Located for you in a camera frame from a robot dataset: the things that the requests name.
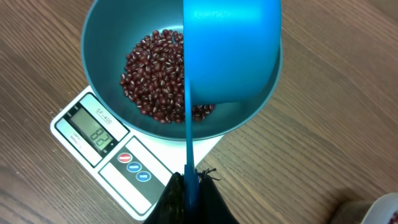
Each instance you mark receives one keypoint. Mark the blue plastic measuring scoop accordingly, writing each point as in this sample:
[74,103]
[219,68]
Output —
[230,48]

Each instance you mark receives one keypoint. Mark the white digital kitchen scale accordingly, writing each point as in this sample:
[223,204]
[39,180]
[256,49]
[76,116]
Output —
[132,167]

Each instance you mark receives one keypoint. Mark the red adzuki beans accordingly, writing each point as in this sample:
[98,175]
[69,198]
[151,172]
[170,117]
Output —
[153,78]

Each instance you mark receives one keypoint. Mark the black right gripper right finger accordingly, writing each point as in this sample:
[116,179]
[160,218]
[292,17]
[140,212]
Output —
[213,209]

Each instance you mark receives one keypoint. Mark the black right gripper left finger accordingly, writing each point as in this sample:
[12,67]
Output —
[171,205]

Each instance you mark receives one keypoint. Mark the clear plastic container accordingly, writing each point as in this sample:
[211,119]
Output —
[382,210]

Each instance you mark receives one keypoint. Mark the blue metal bowl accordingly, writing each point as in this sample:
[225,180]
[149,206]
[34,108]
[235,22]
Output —
[111,30]

